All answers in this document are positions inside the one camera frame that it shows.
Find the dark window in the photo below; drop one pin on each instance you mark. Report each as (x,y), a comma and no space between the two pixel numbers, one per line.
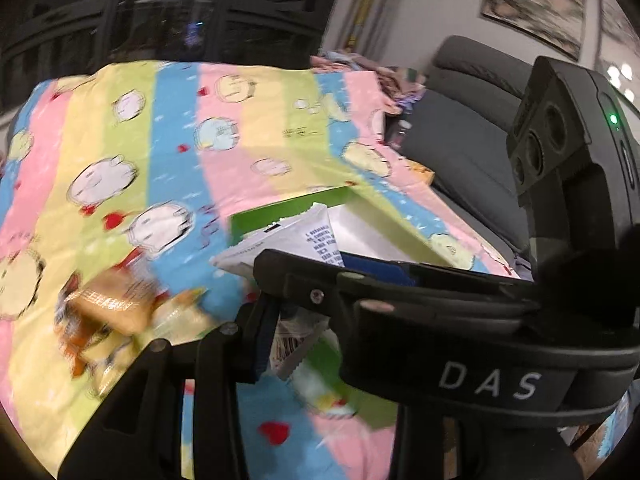
(175,10)

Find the green cardboard box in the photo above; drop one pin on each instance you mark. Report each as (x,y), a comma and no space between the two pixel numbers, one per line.
(280,210)

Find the pile of pink clothes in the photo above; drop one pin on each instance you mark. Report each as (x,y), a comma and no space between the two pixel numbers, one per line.
(365,72)

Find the framed wall painting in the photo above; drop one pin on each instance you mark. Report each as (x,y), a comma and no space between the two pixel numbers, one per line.
(535,0)

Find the dark plastic bottle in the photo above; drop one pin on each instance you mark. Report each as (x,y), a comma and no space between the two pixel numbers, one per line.
(401,132)

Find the white snack packet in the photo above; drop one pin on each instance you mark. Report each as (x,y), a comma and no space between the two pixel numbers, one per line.
(310,235)

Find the glossy framed wall picture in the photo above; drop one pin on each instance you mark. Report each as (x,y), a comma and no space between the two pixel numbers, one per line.
(617,50)

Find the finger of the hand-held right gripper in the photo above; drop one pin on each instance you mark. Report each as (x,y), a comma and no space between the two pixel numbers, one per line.
(440,300)

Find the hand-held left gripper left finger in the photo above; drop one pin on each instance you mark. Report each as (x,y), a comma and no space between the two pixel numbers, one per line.
(265,342)

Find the yellow snack packet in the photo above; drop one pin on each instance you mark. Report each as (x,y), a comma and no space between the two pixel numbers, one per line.
(180,316)

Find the grey sofa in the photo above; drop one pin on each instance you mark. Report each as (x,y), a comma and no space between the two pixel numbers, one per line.
(450,160)

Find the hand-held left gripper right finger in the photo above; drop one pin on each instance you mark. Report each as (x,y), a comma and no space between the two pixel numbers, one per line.
(475,455)

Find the colourful striped printed blanket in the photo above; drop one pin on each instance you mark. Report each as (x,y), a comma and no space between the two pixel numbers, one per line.
(150,125)

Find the light orange snack packet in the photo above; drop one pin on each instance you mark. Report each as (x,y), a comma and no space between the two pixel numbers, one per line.
(112,310)

